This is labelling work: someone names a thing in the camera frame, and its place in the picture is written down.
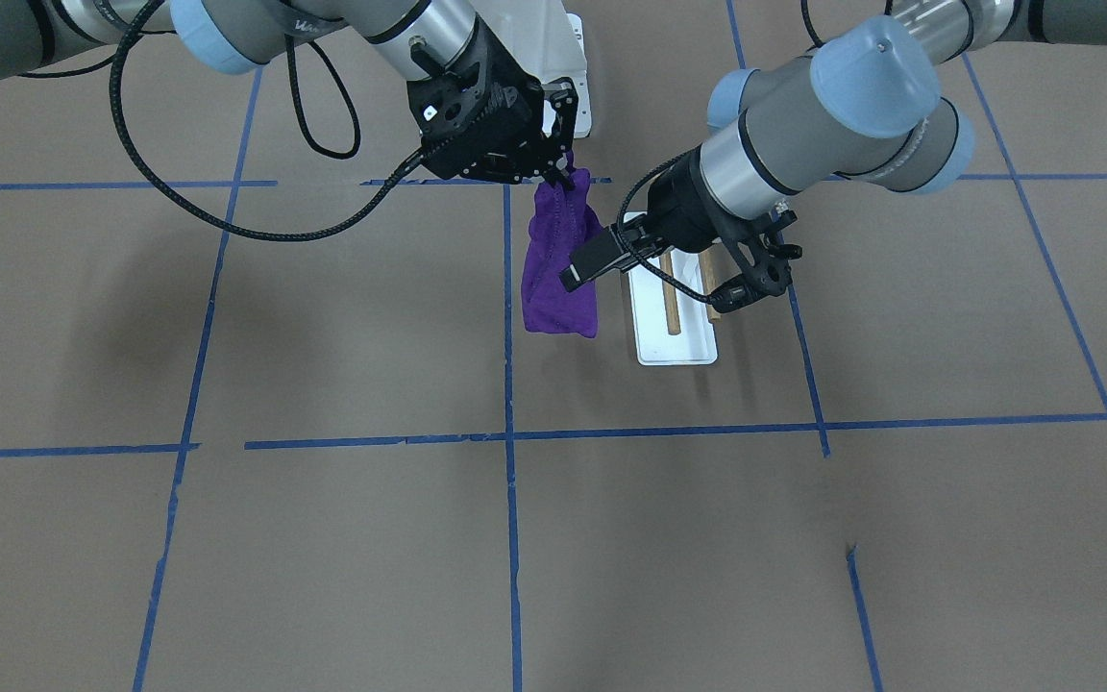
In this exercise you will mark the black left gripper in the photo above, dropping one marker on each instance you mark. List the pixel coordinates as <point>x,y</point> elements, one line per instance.
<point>686,209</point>

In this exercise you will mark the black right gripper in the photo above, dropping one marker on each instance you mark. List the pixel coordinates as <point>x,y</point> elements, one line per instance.
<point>513,99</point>

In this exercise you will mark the purple towel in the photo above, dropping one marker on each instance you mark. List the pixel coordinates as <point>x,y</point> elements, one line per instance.
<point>562,222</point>

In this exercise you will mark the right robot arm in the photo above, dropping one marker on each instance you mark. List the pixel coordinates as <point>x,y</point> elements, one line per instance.
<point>233,36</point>

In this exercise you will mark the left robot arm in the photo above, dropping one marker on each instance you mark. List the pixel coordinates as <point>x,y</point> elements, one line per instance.
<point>866,105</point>

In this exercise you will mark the white towel rack base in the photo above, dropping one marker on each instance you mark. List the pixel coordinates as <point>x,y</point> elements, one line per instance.
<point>696,346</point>

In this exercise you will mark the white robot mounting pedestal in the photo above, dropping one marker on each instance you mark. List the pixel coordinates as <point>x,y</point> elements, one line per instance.
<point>548,42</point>

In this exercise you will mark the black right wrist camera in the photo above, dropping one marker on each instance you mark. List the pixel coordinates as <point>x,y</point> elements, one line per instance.
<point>453,114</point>

